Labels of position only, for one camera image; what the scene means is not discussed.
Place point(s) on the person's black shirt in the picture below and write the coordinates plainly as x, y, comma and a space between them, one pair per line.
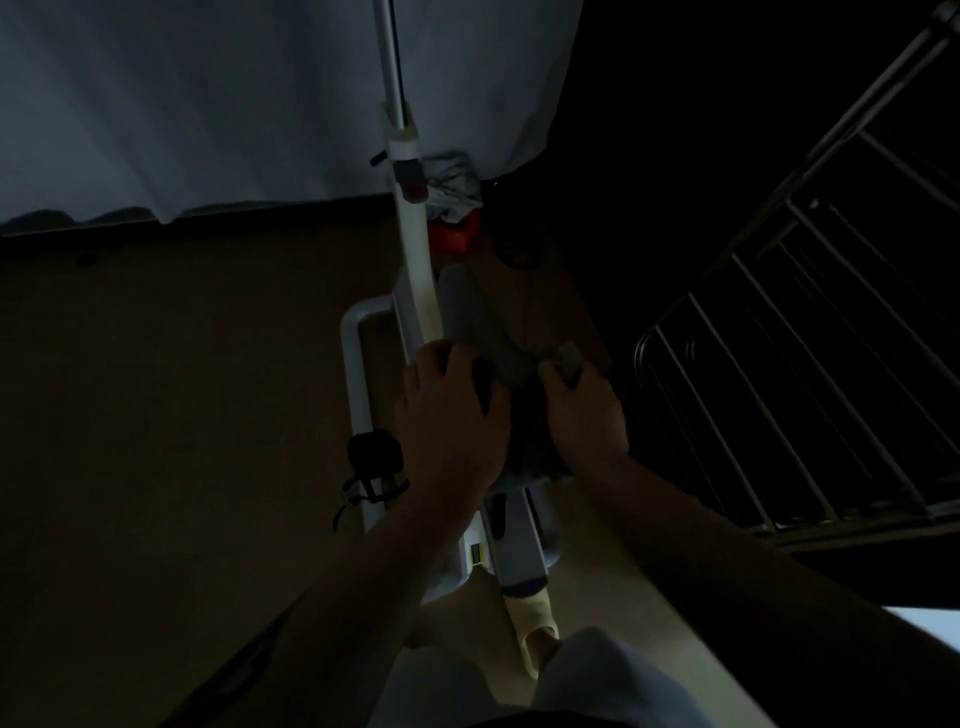
540, 721

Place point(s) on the white exercise bike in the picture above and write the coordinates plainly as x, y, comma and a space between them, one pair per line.
412, 225

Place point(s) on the person's left hand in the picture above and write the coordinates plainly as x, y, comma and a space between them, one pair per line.
450, 442

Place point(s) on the person's right hand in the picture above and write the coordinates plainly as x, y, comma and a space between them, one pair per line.
585, 427

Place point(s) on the metal drying rack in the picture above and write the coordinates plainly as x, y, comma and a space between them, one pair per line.
810, 337

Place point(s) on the grey bike saddle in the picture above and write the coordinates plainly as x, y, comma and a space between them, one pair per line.
472, 322

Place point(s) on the person's right forearm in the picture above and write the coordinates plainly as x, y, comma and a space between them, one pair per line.
787, 600

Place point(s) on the pale yellow slipper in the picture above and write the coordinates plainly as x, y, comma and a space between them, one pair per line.
532, 622

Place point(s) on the person's white shorts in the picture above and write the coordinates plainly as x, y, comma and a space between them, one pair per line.
600, 682

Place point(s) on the person's left forearm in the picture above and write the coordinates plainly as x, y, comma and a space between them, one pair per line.
315, 637

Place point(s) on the white hanging sheet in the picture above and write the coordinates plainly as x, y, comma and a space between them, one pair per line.
225, 97

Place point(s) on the grey cleaning cloth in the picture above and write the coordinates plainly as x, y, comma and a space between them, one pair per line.
566, 360

